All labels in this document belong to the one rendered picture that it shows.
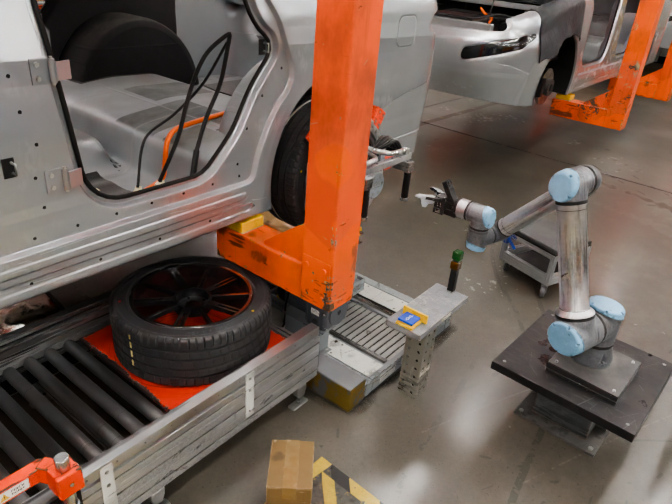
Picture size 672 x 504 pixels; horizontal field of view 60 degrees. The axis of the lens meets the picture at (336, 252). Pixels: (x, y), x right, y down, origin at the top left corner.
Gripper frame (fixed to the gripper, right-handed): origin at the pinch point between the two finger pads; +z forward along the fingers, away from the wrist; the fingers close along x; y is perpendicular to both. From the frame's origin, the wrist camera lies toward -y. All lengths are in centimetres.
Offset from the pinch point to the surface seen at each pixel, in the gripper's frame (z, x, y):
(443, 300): -31, -22, 38
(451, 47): 110, 215, -34
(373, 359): -8, -37, 76
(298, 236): 13, -74, 4
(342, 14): -3, -76, -81
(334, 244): -7, -76, 0
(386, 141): 20.6, -5.2, -19.9
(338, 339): 15, -37, 76
